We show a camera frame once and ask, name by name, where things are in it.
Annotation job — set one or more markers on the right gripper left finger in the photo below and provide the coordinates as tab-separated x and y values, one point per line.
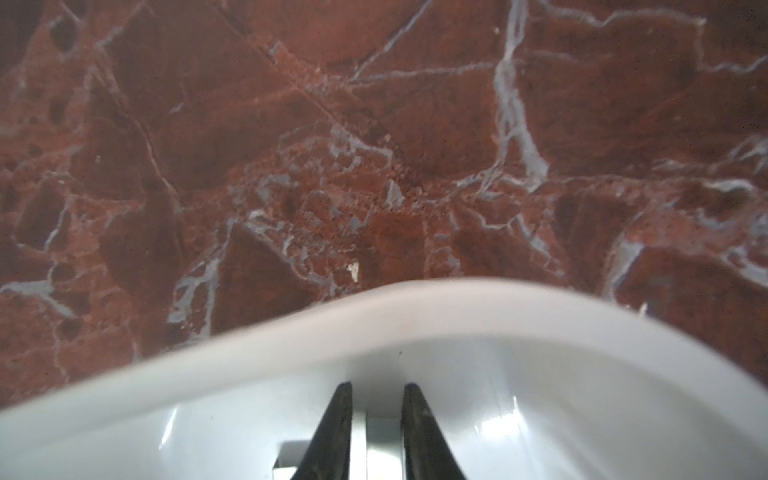
328	454

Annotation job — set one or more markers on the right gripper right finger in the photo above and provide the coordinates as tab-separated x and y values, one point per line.
426	452

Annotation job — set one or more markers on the staple strip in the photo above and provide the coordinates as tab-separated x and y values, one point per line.
376	448

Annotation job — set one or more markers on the white plastic tray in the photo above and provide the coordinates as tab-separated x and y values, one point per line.
525	382

